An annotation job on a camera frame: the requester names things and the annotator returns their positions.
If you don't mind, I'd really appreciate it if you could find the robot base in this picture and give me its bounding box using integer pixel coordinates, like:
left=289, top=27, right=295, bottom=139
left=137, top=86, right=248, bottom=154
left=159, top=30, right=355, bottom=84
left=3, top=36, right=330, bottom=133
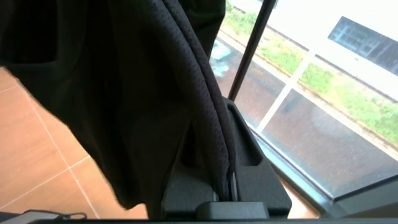
left=0, top=208, right=88, bottom=223

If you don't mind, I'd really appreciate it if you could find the window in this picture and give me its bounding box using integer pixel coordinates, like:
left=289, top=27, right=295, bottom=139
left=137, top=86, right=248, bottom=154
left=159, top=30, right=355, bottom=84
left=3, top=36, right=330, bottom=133
left=211, top=0, right=398, bottom=218

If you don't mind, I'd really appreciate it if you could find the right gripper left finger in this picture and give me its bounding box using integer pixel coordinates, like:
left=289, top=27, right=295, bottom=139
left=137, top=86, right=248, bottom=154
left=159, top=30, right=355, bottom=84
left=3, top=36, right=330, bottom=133
left=161, top=149, right=218, bottom=218

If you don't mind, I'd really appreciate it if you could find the black garment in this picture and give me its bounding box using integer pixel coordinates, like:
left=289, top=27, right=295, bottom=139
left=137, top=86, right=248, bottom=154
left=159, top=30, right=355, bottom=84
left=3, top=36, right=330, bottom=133
left=0, top=0, right=236, bottom=220

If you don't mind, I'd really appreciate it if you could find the black clothes rack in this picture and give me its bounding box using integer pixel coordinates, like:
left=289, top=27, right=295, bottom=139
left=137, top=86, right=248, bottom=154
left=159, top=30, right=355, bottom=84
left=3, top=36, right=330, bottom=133
left=228, top=0, right=277, bottom=102

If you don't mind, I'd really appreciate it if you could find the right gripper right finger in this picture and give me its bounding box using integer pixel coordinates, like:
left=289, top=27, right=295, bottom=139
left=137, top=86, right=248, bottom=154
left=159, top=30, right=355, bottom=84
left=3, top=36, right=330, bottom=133
left=223, top=98, right=292, bottom=218

